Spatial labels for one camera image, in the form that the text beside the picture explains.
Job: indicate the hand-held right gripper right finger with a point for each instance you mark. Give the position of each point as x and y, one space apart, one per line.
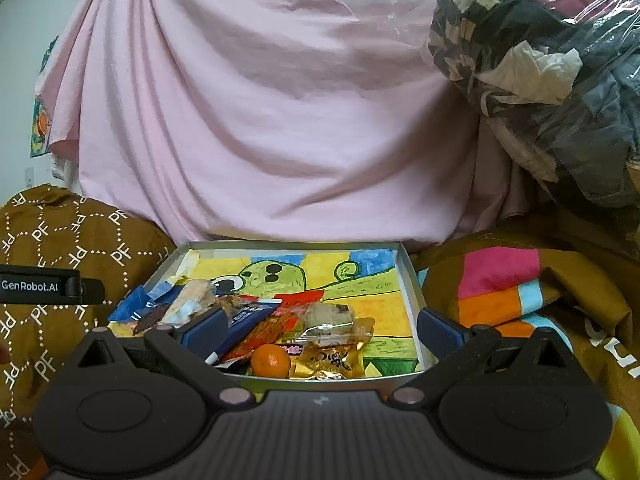
442 332

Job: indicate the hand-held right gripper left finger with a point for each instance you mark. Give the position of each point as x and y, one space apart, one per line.
204 332

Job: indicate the clear nougat bar packet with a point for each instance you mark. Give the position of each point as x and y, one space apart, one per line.
192 292

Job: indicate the dark blue snack packet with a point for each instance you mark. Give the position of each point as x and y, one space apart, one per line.
245 320

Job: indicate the dark chocolate snack packet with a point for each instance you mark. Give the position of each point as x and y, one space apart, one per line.
149 321

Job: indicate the grey cardboard tray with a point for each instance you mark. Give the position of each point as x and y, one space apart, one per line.
407 280

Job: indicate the orange red snack packet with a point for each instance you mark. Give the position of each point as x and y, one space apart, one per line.
270 332

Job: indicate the tangerine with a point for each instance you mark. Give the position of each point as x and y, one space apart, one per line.
270 360

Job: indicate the clear green cake packet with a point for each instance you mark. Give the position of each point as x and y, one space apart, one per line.
325 315

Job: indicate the gold snack packet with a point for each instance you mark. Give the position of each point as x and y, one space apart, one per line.
325 360

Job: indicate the brown patterned quilt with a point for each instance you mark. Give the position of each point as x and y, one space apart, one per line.
60 240

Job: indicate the colourful cartoon printed blanket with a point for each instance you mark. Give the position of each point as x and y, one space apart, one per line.
525 285

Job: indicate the colourful cartoon drawing sheet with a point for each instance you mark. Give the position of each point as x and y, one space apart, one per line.
320 275

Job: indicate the pink bed sheet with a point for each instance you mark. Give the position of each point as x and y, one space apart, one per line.
275 110

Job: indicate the clear plastic bag of clothes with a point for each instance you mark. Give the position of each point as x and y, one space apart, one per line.
550 60

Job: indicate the white wall socket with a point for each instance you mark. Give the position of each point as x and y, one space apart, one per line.
29 176

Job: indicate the wall poster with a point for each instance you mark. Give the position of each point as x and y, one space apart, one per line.
42 125

